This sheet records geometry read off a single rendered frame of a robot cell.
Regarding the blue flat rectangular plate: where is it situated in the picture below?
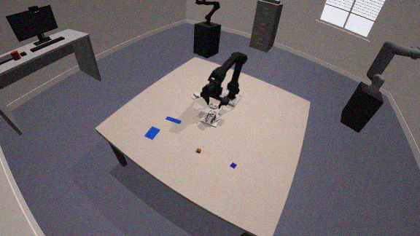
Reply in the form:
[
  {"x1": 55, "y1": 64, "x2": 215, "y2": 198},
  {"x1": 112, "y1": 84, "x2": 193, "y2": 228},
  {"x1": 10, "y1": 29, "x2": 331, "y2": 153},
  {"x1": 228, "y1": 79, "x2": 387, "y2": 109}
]
[{"x1": 144, "y1": 126, "x2": 160, "y2": 139}]

